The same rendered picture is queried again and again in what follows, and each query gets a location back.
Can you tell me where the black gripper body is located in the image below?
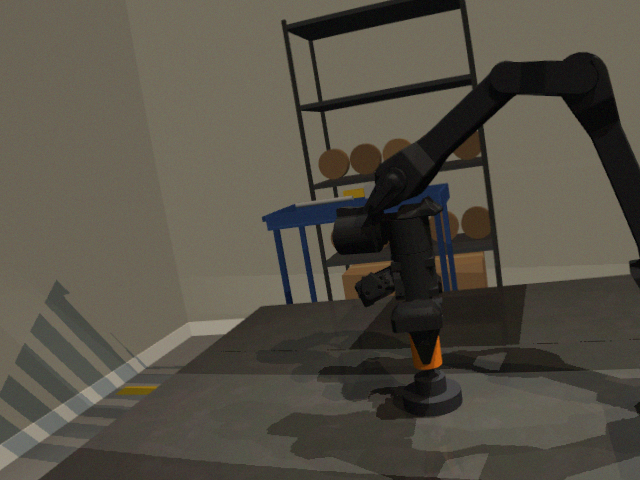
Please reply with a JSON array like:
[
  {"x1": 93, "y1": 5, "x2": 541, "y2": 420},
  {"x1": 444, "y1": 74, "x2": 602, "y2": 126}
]
[{"x1": 391, "y1": 247, "x2": 443, "y2": 333}]

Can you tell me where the orange knob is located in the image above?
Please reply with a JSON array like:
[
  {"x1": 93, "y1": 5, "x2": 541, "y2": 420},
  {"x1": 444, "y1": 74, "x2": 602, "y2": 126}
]
[{"x1": 409, "y1": 334, "x2": 442, "y2": 370}]

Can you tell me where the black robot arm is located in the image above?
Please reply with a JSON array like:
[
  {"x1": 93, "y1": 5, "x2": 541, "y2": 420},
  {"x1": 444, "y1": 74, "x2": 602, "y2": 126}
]
[{"x1": 332, "y1": 52, "x2": 640, "y2": 307}]

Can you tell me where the dark grey stepped pedestal with short shaft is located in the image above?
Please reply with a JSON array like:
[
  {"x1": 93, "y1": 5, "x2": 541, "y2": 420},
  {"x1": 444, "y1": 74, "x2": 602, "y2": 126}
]
[{"x1": 402, "y1": 368, "x2": 463, "y2": 417}]

